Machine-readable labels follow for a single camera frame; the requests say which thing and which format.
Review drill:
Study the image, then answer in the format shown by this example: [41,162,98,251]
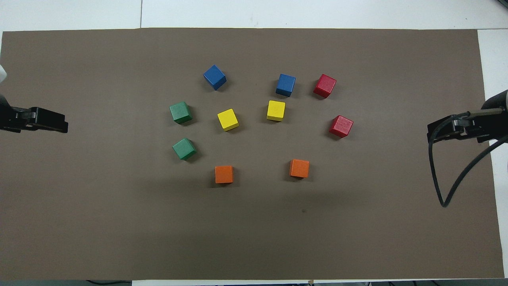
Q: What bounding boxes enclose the blue wooden cube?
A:
[203,65,227,91]
[275,73,296,98]

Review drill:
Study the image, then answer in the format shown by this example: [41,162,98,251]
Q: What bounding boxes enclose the orange wooden cube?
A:
[289,159,310,179]
[215,165,234,184]

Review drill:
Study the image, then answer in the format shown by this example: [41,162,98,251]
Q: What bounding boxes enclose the red wooden cube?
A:
[313,74,337,99]
[329,115,354,139]

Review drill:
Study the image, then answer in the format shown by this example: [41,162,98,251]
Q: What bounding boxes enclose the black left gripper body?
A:
[0,95,25,133]

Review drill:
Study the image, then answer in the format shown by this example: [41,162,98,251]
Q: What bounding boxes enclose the green wooden cube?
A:
[169,101,193,125]
[172,137,197,161]

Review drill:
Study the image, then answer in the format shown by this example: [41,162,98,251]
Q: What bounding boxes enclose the yellow wooden cube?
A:
[217,108,239,131]
[266,100,286,122]

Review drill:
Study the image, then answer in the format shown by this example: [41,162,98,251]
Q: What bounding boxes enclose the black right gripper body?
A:
[462,109,508,143]

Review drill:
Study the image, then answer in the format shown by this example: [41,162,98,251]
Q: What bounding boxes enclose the brown paper table mat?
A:
[0,27,505,280]

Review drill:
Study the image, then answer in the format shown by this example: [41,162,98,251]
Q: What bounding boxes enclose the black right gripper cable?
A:
[428,109,508,208]

